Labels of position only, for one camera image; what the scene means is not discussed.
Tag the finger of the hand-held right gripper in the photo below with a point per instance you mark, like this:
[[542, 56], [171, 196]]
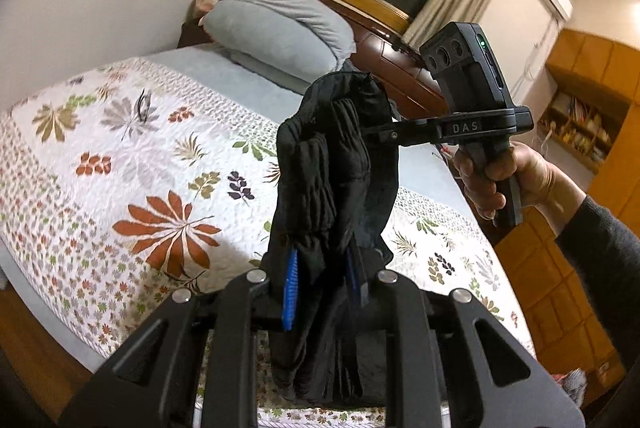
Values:
[[410, 132]]

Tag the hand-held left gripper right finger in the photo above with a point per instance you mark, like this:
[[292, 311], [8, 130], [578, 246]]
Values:
[[353, 275]]

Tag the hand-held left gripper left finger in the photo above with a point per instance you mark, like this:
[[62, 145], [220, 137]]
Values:
[[291, 288]]

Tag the black pants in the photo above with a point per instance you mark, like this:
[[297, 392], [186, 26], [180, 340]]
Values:
[[330, 188]]

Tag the person's right forearm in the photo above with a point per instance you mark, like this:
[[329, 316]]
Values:
[[605, 253]]

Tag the person's right hand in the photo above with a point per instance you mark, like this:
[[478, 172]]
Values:
[[540, 178]]

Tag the flat grey pillow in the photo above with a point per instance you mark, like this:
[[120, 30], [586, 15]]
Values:
[[280, 72]]

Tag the large grey pillow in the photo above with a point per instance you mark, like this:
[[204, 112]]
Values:
[[280, 12]]

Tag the floral patterned quilt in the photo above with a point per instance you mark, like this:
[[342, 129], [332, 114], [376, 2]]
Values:
[[150, 167]]

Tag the wooden cabinet unit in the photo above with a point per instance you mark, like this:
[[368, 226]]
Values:
[[565, 268]]

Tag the grey bed sheet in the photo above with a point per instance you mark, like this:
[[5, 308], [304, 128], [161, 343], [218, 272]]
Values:
[[210, 67]]

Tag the eyeglasses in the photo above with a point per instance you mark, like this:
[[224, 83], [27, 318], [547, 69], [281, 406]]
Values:
[[145, 107]]

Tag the wooden wall shelf with items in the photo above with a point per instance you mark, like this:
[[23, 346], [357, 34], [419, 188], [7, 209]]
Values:
[[580, 132]]

